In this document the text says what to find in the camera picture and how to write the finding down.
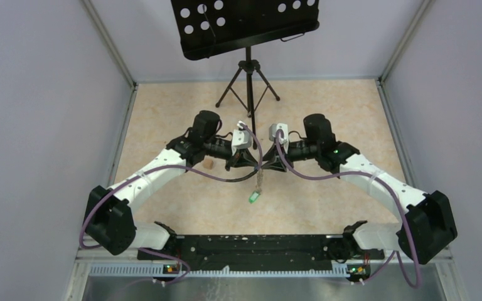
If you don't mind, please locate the green key tag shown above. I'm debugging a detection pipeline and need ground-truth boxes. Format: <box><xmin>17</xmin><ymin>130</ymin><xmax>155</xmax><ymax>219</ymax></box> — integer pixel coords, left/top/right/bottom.
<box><xmin>249</xmin><ymin>191</ymin><xmax>261</xmax><ymax>204</ymax></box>

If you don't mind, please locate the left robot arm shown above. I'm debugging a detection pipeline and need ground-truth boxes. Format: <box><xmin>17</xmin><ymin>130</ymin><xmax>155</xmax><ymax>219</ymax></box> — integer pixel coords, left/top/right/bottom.
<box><xmin>79</xmin><ymin>110</ymin><xmax>262</xmax><ymax>259</ymax></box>

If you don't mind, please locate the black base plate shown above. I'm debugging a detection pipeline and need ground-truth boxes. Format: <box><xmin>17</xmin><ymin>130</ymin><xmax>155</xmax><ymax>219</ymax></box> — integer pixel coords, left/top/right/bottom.
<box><xmin>160</xmin><ymin>235</ymin><xmax>385</xmax><ymax>272</ymax></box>

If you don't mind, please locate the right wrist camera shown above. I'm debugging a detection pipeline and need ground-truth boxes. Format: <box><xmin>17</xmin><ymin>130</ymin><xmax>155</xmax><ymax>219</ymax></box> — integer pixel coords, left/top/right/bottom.
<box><xmin>268</xmin><ymin>123</ymin><xmax>289</xmax><ymax>146</ymax></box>

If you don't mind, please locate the black music stand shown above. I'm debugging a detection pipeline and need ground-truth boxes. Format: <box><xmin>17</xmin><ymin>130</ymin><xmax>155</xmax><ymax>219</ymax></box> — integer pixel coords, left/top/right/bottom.
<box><xmin>170</xmin><ymin>0</ymin><xmax>321</xmax><ymax>138</ymax></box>

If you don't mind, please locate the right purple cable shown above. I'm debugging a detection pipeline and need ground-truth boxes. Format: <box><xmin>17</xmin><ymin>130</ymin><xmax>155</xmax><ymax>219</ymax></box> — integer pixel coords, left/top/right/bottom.
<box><xmin>274</xmin><ymin>129</ymin><xmax>423</xmax><ymax>289</ymax></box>

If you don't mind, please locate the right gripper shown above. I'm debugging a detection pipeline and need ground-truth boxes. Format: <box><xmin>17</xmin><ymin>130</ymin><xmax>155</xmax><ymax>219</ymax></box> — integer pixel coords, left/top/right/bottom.
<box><xmin>261</xmin><ymin>140</ymin><xmax>319</xmax><ymax>172</ymax></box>

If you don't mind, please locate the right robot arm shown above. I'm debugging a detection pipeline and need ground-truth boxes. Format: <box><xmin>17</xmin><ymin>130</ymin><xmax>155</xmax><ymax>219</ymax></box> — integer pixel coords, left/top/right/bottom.
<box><xmin>264</xmin><ymin>114</ymin><xmax>458</xmax><ymax>265</ymax></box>

